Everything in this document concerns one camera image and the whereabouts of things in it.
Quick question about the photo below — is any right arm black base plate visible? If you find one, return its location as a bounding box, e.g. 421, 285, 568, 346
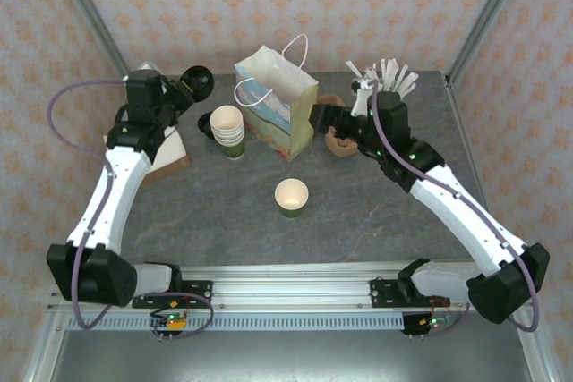
369, 277, 422, 310

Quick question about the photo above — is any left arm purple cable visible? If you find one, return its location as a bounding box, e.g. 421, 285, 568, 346
47, 79, 215, 339

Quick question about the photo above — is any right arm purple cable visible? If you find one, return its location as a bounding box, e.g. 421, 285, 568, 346
369, 89, 538, 334

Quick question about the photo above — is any grey metal shelf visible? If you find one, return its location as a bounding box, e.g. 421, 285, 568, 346
48, 327, 538, 382

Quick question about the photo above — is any printed paper gift bag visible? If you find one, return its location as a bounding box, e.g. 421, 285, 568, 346
233, 34, 320, 163

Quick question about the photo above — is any black plastic lid stack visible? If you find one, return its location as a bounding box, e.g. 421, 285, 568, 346
197, 111, 221, 138

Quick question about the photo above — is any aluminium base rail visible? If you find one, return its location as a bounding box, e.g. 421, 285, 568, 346
47, 260, 536, 314

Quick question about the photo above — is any aluminium frame post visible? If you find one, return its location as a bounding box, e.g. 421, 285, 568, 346
445, 0, 536, 88
44, 0, 135, 88

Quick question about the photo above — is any aluminium frame bar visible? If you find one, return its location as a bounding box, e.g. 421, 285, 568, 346
512, 310, 556, 382
24, 305, 68, 382

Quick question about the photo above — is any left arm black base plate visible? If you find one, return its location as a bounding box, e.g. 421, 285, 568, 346
132, 280, 214, 310

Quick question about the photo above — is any brown pulp cup carrier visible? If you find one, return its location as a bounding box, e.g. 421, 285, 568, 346
318, 93, 359, 158

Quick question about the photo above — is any black plastic cup lid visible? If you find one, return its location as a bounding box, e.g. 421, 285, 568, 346
180, 64, 215, 102

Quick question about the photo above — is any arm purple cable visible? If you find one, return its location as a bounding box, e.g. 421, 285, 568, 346
47, 79, 215, 339
369, 89, 538, 334

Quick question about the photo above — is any aluminium table edge rail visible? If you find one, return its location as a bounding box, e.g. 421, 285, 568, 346
445, 72, 493, 208

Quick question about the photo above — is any grey slotted cable duct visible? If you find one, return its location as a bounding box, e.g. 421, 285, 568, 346
65, 313, 406, 333

